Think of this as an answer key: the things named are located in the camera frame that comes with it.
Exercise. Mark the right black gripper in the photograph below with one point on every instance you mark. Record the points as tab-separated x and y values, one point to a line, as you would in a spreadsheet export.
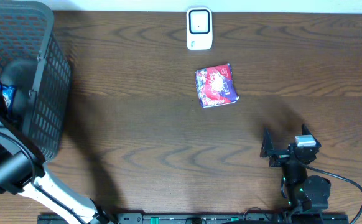
284	154

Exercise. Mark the red purple snack packet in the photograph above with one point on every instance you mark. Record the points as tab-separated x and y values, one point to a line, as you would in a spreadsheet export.
215	86

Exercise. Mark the blue Oreo cookie pack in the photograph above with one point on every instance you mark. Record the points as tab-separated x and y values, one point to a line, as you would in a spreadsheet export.
8	93

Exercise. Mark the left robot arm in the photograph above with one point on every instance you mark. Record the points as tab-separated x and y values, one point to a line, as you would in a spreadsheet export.
23	172

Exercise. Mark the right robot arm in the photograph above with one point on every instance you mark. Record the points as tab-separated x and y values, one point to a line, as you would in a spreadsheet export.
307	195

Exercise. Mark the white barcode scanner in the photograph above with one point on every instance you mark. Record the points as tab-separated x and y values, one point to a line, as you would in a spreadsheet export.
199	21

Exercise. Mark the grey plastic mesh basket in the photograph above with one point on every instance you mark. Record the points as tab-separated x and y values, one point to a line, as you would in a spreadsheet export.
32	61

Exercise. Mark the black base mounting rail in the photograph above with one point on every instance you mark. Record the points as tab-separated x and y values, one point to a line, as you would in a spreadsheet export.
137	218

